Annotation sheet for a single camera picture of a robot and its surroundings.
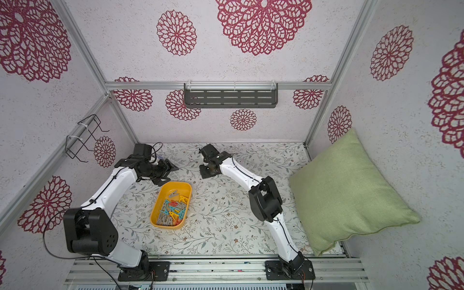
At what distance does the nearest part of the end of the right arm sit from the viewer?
0.70 metres

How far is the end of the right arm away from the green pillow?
0.41 meters

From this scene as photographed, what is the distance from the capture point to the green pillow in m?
0.59
